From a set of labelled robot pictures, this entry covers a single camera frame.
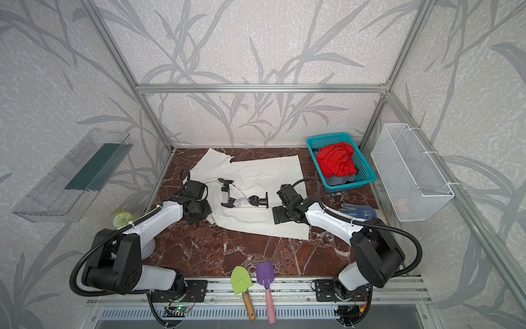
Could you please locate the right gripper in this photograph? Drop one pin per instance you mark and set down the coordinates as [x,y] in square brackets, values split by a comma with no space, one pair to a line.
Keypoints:
[281,214]

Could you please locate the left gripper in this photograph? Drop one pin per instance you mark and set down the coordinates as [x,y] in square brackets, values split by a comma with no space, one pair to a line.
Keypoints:
[201,210]

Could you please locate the white printed t-shirt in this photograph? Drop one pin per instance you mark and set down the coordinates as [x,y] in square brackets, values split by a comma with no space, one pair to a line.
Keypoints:
[262,178]

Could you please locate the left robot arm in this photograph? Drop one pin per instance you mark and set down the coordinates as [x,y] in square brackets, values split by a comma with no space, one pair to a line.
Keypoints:
[114,264]

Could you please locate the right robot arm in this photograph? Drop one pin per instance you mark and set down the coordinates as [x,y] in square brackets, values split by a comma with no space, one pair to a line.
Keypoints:
[377,254]

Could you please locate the grey t-shirt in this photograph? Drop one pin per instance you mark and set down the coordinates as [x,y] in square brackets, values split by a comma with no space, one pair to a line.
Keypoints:
[340,180]

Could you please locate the red t-shirt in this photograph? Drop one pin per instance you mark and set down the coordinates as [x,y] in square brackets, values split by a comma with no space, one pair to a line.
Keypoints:
[336,160]

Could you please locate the purple toy shovel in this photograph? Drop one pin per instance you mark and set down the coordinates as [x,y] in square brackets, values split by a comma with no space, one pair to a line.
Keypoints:
[265,276]

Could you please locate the blue dotted work glove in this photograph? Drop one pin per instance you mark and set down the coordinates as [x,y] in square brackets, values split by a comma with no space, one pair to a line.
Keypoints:
[360,212]

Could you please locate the teal plastic basket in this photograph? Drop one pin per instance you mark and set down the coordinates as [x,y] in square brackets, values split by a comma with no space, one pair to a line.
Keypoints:
[365,174]

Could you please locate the green toy shovel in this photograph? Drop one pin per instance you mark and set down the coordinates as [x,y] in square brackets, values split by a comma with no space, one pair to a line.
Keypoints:
[241,282]

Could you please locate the small green circuit board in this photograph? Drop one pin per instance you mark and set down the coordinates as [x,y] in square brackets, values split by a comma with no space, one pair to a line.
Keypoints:
[177,311]

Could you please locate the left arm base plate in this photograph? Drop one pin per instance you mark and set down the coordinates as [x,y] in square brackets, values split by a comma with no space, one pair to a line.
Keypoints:
[193,290]

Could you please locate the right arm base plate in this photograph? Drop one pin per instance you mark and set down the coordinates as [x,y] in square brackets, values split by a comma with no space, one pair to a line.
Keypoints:
[326,292]

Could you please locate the aluminium frame crossbar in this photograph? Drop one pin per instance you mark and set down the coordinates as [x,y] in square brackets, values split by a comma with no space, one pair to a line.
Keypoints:
[260,88]

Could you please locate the white wire mesh basket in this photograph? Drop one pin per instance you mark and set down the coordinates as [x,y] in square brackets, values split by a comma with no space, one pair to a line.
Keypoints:
[415,186]

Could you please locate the clear plastic wall shelf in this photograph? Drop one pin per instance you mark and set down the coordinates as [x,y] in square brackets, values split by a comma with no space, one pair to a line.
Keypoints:
[68,190]

